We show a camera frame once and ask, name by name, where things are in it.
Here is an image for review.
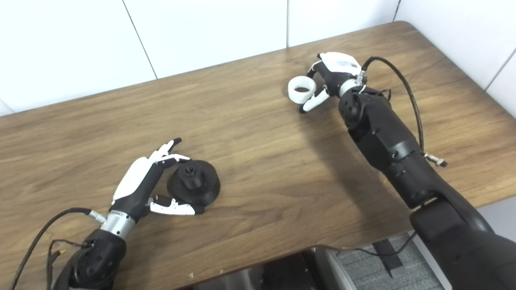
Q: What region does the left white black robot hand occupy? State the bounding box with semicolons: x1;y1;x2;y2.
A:
110;138;205;223

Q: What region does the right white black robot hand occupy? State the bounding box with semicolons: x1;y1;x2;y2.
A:
299;52;365;114

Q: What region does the white toothed ring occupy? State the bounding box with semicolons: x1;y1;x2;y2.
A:
288;76;317;104

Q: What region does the round black stepped part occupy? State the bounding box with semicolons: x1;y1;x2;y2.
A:
167;160;221;208

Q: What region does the black robot torso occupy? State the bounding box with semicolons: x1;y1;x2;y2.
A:
193;248;355;290

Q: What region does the black floor strip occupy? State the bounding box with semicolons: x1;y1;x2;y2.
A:
372;240;408;279

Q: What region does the thin black wire bundle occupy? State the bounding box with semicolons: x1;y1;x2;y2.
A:
46;240;95;290
365;88;392;101

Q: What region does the thick black wrist cable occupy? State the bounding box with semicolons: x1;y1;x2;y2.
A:
9;207;107;290
362;56;448;168

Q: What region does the thin black floor cable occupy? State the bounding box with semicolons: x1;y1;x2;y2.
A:
336;230;418;257

